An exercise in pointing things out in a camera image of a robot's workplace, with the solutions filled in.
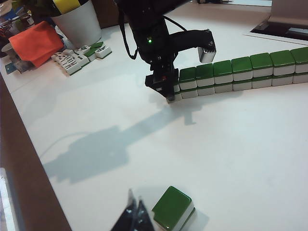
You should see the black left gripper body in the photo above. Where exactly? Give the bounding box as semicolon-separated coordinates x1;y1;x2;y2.
145;55;180;91

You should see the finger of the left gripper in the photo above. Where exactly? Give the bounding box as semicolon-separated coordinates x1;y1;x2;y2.
157;82;176;103

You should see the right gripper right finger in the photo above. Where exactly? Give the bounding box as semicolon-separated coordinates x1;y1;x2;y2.
136;196;155;231

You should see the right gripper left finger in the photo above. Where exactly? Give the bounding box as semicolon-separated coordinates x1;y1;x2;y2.
111;188;140;231

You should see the brown cardboard box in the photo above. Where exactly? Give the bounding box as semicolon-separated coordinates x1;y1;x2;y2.
92;0;122;29

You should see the white plant pot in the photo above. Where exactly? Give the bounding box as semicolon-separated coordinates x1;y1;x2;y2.
50;0;103;49

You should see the pale blue paper sheet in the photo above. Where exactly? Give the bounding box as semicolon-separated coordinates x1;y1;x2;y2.
232;0;272;7

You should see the yellow item in pot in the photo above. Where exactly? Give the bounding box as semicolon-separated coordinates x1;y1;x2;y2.
52;0;83;14

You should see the orange fabric pouch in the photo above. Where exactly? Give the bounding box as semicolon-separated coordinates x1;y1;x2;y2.
8;21;64;68

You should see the dark glass jar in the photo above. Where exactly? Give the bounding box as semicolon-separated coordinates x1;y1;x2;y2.
14;14;34;31

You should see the blue card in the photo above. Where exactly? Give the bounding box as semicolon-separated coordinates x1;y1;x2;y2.
4;60;25;74

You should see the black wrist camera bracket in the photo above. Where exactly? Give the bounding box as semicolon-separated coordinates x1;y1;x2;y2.
168;29;215;55

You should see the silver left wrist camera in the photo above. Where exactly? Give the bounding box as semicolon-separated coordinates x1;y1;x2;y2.
197;45;218;64

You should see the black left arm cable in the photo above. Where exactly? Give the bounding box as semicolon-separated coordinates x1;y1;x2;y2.
118;7;140;60

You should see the thin black camera cable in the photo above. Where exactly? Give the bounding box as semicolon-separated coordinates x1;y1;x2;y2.
163;15;188;32

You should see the white metal frame rail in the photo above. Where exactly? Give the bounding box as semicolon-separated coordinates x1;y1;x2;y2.
0;167;19;231

